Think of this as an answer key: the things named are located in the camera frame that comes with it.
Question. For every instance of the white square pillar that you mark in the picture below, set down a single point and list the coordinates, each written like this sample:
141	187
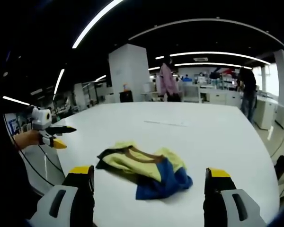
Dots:
129	73

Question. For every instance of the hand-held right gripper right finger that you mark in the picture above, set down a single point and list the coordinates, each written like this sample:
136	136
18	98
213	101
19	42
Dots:
224	201

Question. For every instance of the small black cabinet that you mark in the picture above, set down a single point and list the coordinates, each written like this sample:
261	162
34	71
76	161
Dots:
126	96

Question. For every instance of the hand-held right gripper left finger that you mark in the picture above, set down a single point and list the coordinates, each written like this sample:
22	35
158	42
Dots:
68	198

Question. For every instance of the person's left hand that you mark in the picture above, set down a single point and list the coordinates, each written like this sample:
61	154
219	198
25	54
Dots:
27	138

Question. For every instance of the black stand base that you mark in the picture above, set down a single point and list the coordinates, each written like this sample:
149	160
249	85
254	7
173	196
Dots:
282	163

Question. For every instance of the yellow and blue garment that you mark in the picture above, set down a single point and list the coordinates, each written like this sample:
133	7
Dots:
146	169

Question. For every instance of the person's dark sleeve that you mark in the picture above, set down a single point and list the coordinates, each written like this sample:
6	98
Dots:
9	170

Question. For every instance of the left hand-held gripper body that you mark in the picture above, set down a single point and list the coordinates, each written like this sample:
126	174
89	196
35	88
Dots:
40	117

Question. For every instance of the white office desks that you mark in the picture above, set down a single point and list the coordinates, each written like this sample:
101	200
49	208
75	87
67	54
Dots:
217	95

